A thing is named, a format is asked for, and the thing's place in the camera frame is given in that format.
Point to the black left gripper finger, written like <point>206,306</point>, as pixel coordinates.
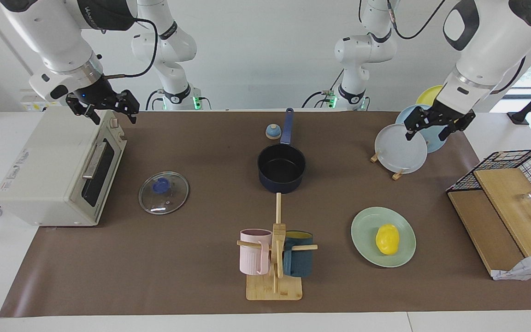
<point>448,131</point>
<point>412,131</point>

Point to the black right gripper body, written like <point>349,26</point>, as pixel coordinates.
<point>102,99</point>

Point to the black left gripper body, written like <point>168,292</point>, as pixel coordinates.
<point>436,114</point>

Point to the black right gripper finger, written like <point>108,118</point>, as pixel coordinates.
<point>132,115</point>
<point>92,115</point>

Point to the glass lid with blue knob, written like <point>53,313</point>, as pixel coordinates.
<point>166,203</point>

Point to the yellow potato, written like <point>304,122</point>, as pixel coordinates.
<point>387,240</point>

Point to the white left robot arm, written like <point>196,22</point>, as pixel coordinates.
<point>491,41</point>

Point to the light blue plate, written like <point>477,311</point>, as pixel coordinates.
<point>433,144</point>

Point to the yellow plate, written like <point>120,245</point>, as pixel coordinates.
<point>429,96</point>

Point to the pale grey plate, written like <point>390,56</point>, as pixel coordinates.
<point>399,154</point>

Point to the wooden plate rack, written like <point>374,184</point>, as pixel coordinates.
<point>398,175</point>

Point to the pale green plate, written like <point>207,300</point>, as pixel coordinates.
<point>364,237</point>

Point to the white power strip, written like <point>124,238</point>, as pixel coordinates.
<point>32,106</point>

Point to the beige toaster oven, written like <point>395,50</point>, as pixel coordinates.
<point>49,175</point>

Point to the light wooden board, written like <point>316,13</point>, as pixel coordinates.
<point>510,203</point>

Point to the brown board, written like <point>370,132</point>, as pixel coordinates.
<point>482,226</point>

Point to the dark blue saucepan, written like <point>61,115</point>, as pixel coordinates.
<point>270,182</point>

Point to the brown table mat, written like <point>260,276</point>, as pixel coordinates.
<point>178,267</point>

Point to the teal mug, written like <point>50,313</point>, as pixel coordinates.
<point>300,265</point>

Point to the pink ribbed mug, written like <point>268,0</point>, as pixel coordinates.
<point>251,258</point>

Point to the wooden mug tree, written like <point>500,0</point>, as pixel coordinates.
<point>274,290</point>

